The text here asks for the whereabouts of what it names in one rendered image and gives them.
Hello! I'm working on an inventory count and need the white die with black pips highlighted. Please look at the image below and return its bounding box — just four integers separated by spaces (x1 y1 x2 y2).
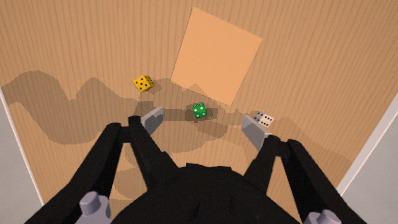
254 111 274 128

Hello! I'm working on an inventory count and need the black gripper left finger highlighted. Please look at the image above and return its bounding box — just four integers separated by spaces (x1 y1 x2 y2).
24 106 201 224

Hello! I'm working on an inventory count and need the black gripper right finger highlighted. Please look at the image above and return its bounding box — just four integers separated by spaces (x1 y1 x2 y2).
229 115 367 224

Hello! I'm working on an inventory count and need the orange flat mat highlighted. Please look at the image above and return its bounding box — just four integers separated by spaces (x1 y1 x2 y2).
171 7 262 106

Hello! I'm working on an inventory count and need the yellow die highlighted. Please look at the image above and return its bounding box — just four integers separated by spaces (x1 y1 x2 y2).
133 75 154 92

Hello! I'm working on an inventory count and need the green die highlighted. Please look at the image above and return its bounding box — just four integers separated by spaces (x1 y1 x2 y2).
192 102 207 119

